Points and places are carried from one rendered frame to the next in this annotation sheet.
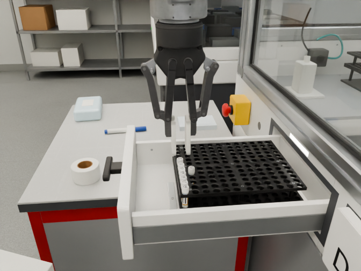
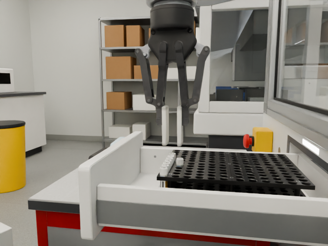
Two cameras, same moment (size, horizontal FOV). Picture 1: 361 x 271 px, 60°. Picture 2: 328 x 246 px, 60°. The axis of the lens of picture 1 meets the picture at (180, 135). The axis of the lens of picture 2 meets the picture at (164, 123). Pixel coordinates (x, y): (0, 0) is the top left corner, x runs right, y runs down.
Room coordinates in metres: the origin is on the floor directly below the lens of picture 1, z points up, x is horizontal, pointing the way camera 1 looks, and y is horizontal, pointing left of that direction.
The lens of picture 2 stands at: (0.03, -0.12, 1.04)
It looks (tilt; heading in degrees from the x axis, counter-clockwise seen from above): 8 degrees down; 16
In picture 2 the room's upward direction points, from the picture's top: straight up
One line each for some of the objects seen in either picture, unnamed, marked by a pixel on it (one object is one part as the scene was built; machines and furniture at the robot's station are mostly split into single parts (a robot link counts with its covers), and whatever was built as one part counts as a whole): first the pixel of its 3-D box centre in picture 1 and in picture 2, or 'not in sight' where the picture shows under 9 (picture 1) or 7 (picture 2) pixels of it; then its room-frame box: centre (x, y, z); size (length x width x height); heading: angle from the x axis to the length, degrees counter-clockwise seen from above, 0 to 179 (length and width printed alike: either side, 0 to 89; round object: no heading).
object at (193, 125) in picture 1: (197, 121); (190, 111); (0.52, -0.03, 0.99); 0.03 x 0.01 x 0.05; 95
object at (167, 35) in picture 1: (179, 49); (172, 35); (0.52, 0.00, 1.12); 0.08 x 0.07 x 0.09; 95
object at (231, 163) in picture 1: (231, 177); (228, 181); (0.52, -0.10, 0.87); 0.22 x 0.18 x 0.06; 96
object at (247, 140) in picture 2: (227, 109); (248, 141); (0.86, -0.14, 0.88); 0.04 x 0.03 x 0.04; 6
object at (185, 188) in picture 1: (185, 197); (163, 182); (0.43, -0.01, 0.89); 0.01 x 0.01 x 0.05
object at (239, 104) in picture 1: (238, 109); (260, 141); (0.86, -0.17, 0.88); 0.07 x 0.05 x 0.07; 6
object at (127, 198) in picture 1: (129, 180); (119, 172); (0.50, 0.10, 0.87); 0.29 x 0.02 x 0.11; 6
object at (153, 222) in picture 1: (235, 178); (234, 184); (0.52, -0.11, 0.86); 0.40 x 0.26 x 0.06; 96
